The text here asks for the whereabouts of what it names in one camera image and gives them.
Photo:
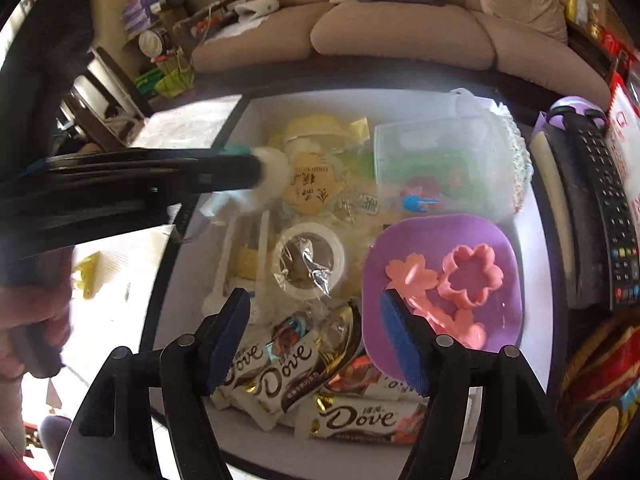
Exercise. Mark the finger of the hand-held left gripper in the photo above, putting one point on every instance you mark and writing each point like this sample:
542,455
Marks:
150,172
75,217

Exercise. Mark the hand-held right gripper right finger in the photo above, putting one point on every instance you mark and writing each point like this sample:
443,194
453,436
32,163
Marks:
406,347

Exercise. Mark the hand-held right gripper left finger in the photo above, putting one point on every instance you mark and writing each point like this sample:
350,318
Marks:
229,345

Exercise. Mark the white bag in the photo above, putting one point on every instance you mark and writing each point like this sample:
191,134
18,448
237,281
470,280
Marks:
274,175

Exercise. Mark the person's left hand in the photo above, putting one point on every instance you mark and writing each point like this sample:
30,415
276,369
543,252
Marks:
35,295

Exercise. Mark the white chocolate bar packet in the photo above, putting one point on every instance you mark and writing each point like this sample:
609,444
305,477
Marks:
245,360
280,380
360,417

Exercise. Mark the red brown chocolate packet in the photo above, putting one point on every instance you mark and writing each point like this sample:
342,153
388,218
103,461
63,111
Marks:
365,375

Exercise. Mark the pink flower stamp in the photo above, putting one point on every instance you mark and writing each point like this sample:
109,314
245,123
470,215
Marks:
410,272
462,332

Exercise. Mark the small yellow plastic item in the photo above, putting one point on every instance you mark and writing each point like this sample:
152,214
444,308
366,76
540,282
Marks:
87,275

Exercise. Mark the gold brown chocolate packet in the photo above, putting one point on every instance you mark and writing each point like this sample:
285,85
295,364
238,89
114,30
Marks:
340,335

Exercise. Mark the yellow sponge block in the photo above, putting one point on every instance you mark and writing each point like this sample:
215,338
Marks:
247,262

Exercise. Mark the purple plastic plate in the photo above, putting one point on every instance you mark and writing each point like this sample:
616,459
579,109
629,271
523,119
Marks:
500,320

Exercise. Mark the striped white tablecloth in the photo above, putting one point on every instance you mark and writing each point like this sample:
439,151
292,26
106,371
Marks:
120,320

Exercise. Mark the clear tape roll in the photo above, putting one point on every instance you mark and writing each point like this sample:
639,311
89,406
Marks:
337,255

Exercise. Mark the small blue plastic pick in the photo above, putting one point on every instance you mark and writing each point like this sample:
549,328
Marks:
413,203

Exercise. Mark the clear packet with green print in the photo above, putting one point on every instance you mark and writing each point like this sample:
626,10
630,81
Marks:
365,205

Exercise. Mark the cream round pastry packet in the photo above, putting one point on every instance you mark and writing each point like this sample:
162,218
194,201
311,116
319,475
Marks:
310,187

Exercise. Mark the yellow snack packet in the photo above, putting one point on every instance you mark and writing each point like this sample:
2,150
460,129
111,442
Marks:
320,127

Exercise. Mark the clear plastic container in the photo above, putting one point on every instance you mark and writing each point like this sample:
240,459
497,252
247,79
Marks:
450,160

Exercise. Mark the white item on sofa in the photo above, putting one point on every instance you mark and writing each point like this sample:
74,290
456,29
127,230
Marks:
257,10

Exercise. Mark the white patterned paper liners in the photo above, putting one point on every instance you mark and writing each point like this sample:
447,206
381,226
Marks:
520,160

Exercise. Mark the black remote control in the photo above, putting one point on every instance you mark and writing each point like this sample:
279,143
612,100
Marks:
607,200

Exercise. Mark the beige sofa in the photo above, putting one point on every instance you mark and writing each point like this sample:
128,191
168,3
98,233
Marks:
400,35

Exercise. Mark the purple plastic item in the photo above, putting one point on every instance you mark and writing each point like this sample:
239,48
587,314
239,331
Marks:
570,107

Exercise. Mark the red and white paper sheet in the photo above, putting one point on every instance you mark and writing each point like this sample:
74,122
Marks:
625,125

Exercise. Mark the cluttered wooden shelf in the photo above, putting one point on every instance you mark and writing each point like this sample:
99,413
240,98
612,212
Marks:
600,15

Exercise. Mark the white plastic stick frame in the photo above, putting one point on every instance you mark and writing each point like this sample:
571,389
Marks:
222,260

